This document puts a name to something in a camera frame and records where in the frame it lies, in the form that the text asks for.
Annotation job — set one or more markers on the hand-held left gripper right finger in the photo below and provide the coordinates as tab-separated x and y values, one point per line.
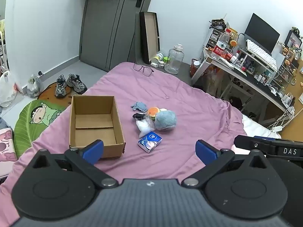
205	152

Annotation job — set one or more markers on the white keyboard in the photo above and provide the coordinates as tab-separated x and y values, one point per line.
262	55

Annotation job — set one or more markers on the white plastic shopping bag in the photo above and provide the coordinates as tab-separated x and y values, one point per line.
7	92

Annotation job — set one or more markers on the grey door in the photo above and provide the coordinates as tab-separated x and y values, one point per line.
101	28

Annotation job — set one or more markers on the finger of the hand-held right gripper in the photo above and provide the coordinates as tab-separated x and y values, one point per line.
255	143

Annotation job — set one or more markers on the large clear water jug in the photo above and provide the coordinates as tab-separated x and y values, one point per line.
174	59

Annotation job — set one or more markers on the brown round mat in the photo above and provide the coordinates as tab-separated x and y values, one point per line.
47	94

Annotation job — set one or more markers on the black monitor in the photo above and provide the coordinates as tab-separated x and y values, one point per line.
260	33

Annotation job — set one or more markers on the burger plush toy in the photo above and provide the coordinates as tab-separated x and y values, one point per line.
152	111

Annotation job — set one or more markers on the red can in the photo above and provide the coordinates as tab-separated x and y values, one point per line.
230	57

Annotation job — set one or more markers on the dark-framed eyeglasses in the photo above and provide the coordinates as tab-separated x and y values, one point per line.
147	71

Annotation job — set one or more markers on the black photo frame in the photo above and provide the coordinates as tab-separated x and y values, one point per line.
293	41

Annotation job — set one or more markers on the white charger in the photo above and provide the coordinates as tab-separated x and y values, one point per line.
154	64

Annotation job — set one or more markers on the blue crocheted cloth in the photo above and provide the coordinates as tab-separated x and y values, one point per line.
139	106

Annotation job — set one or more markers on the white mattress cover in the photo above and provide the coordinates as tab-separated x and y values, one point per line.
255	130

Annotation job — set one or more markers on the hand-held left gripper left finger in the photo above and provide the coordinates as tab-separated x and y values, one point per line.
93	151

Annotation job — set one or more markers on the white power strip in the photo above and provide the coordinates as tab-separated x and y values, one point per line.
277	129

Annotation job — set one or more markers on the white and yellow bottle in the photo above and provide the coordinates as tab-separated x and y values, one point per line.
157	57

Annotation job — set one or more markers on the blue tissue packet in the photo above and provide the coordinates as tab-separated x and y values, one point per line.
149	141

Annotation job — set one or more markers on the small green item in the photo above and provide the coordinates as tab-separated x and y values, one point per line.
166	58

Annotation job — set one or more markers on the pink cartoon rug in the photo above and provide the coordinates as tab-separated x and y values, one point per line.
7	146

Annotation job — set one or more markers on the flat cardboard box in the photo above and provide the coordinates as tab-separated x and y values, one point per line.
149	35

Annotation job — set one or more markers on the red-label water bottle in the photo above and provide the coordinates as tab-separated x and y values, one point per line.
220	45

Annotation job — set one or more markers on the green cartoon leaf rug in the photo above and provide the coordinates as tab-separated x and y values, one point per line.
26	127

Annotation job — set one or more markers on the white stuffed plastic bag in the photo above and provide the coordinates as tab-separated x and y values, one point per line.
144	126

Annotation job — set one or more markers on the cardboard box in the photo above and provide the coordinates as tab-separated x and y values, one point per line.
149	35
94	132

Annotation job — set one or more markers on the blue fluffy plush ball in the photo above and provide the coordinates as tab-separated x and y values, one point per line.
165	120

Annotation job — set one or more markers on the grey plastic bag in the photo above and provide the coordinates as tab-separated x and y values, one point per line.
34	87

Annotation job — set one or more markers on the small orange toy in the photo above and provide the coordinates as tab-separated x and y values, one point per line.
233	43

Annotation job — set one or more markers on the black lace cloth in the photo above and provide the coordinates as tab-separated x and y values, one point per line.
138	116

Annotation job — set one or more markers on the small drawer organizer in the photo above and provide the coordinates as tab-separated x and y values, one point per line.
213	37

